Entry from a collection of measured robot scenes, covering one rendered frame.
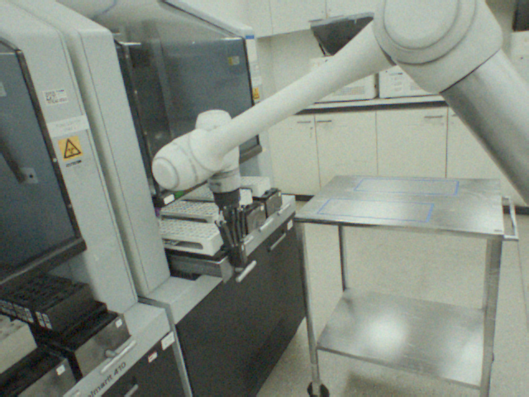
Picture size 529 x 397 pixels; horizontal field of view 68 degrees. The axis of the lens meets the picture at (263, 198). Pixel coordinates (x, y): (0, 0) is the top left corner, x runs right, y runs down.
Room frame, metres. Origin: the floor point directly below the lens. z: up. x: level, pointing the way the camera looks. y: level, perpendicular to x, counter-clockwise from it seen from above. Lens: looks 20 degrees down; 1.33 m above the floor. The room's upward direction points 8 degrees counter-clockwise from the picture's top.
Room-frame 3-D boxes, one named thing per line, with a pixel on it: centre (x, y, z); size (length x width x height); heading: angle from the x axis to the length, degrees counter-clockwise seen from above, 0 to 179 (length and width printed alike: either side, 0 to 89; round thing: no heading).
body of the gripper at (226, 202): (1.02, 0.10, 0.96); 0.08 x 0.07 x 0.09; 149
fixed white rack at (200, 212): (1.30, 0.27, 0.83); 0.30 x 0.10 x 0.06; 59
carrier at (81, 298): (0.77, 0.47, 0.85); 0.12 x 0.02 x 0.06; 149
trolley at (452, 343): (1.23, -0.47, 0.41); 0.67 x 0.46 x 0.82; 59
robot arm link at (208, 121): (1.01, 0.10, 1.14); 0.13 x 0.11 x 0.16; 153
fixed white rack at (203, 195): (1.43, 0.19, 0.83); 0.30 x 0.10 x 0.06; 59
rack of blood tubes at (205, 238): (1.12, 0.27, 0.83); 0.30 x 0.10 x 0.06; 59
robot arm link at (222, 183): (1.02, 0.10, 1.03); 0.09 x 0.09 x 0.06
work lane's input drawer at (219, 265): (1.19, 0.39, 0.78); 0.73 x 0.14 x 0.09; 59
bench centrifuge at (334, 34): (3.46, -0.88, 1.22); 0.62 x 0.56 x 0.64; 147
